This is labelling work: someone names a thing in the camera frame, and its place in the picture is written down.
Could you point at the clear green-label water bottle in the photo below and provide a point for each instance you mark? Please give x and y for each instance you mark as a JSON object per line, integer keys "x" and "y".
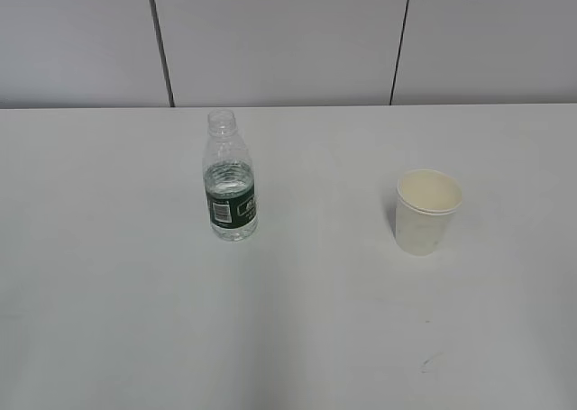
{"x": 229, "y": 180}

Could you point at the white paper cup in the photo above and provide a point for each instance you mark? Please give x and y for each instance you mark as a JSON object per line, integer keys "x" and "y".
{"x": 427, "y": 199}

